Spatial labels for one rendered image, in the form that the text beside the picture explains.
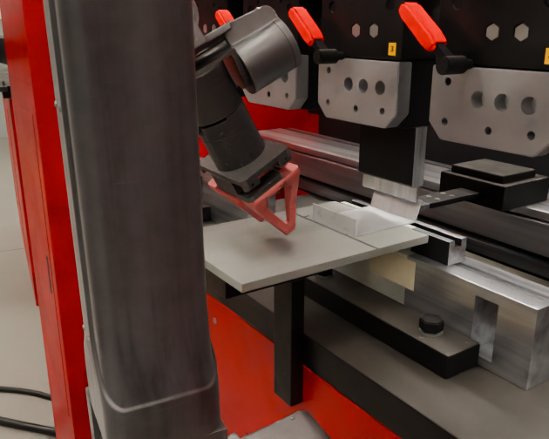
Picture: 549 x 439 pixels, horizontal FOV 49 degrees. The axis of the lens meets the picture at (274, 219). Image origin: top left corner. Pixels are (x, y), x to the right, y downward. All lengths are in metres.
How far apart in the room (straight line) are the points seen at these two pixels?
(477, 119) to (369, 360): 0.29
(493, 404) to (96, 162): 0.52
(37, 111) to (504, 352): 1.10
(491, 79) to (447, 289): 0.25
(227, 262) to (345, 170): 0.63
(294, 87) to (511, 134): 0.36
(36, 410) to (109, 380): 2.01
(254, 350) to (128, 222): 0.65
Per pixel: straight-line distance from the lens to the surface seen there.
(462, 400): 0.68
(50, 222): 1.51
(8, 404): 2.36
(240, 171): 0.62
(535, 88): 0.61
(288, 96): 0.91
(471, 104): 0.66
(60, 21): 0.25
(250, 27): 0.62
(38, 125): 1.46
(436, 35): 0.65
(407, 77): 0.74
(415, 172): 0.77
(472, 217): 1.03
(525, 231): 0.98
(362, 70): 0.77
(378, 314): 0.76
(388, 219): 0.80
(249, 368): 0.93
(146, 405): 0.29
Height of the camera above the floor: 1.24
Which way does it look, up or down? 18 degrees down
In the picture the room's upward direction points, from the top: straight up
